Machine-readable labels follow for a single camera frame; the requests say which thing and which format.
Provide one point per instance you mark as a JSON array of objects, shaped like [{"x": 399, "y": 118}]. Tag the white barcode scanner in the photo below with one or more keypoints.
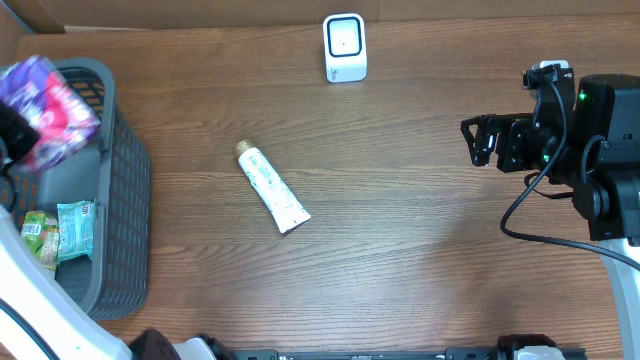
[{"x": 345, "y": 48}]

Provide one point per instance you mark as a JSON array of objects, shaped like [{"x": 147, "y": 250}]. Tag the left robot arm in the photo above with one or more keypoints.
[{"x": 38, "y": 317}]

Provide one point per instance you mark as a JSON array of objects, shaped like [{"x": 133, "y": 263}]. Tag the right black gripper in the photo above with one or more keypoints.
[{"x": 503, "y": 143}]

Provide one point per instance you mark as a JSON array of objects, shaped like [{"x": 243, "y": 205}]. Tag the grey plastic mesh basket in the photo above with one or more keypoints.
[{"x": 114, "y": 172}]

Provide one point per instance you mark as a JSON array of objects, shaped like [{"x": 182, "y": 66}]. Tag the white tube gold cap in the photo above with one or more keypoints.
[{"x": 284, "y": 207}]

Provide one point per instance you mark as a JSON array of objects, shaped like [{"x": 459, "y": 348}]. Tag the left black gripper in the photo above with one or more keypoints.
[{"x": 12, "y": 138}]

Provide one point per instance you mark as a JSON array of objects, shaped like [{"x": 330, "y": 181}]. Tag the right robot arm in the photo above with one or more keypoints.
[{"x": 584, "y": 134}]

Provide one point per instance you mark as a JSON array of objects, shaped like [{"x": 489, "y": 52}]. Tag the green yellow snack pouch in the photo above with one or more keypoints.
[{"x": 40, "y": 233}]

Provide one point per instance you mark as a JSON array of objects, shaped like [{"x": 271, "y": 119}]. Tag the teal wet wipes pack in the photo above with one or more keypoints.
[{"x": 76, "y": 230}]

